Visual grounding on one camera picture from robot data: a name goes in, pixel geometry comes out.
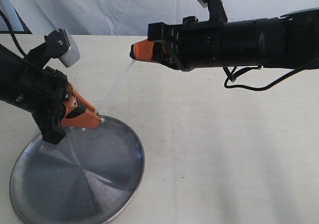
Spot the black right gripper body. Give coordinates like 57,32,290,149
148,16,224,72

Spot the round stainless steel plate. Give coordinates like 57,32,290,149
9,116,145,224

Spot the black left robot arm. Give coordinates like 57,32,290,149
0,46,101,144

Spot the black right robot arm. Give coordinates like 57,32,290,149
130,8,319,72

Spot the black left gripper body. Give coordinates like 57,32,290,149
19,66,67,145

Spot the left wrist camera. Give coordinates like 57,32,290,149
26,28,80,68

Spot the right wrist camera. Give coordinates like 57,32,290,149
197,0,228,22

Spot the thin translucent plastic tube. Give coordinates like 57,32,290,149
96,60,136,113

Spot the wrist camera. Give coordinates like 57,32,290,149
197,0,228,22
26,28,80,68

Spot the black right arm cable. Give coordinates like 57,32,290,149
223,59,319,92

